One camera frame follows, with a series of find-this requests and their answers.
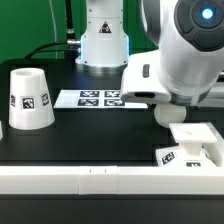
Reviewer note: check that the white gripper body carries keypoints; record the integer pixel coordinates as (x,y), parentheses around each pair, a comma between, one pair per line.
(140,82)

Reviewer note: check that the white lamp base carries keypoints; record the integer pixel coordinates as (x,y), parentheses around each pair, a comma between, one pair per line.
(189,152)

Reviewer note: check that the white lamp bulb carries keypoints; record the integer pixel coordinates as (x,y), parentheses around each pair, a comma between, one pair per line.
(167,113)

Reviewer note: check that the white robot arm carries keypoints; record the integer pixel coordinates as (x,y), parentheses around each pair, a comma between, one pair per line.
(185,67)

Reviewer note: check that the white lamp hood cone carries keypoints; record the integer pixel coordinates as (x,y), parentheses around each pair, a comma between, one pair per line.
(30,105)

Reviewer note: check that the white marker sheet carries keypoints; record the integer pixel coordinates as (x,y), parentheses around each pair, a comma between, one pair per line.
(96,99)

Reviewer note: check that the white part at left edge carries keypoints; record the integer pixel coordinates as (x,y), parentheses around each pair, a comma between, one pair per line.
(1,131)

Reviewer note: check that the white L-shaped fence wall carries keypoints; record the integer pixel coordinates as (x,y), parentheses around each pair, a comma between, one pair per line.
(115,180)

